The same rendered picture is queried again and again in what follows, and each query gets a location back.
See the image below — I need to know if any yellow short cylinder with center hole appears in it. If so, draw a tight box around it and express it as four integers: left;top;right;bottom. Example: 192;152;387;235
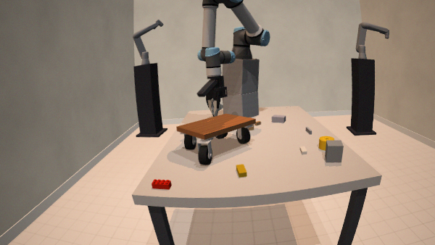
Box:
319;136;334;151

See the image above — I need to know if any yellow rectangular block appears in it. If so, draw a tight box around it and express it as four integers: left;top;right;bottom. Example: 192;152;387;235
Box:
236;165;247;178

